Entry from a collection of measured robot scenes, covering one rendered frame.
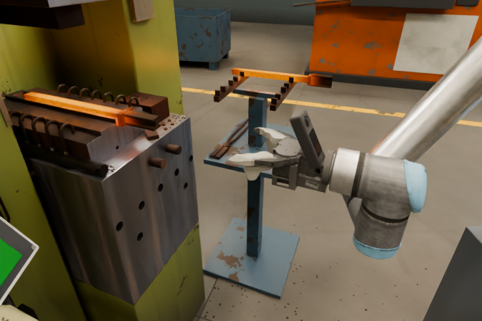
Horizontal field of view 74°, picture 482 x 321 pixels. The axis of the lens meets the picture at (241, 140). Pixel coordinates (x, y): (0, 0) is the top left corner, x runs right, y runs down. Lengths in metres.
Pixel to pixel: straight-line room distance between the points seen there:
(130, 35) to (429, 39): 3.69
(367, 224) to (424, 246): 1.39
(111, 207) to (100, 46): 0.56
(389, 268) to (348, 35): 3.00
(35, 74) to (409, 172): 1.15
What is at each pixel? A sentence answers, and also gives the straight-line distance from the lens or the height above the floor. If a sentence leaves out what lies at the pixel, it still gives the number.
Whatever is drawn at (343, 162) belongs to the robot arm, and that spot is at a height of 1.01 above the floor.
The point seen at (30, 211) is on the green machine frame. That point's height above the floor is 0.81.
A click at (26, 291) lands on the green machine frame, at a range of 1.06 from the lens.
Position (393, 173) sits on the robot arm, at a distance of 0.64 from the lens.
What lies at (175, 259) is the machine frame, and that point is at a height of 0.44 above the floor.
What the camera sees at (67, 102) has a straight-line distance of 1.00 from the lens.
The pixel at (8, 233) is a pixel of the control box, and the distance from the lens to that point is 0.58.
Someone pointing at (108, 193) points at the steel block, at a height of 0.88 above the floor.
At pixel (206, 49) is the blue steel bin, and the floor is 0.29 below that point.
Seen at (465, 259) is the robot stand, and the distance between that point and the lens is 1.32.
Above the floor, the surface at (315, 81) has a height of 0.93.
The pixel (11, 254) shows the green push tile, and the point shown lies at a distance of 0.57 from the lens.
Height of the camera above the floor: 1.34
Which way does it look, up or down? 29 degrees down
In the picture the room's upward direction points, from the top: straight up
